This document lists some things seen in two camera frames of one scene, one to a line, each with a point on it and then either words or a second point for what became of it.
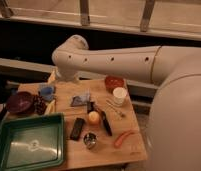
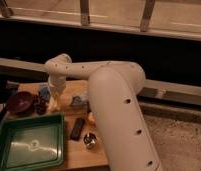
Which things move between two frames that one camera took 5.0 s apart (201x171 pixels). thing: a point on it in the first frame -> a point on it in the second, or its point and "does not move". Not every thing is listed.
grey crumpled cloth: (80, 100) does not move
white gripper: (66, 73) -> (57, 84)
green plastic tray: (24, 142) does not move
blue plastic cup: (47, 92) does not move
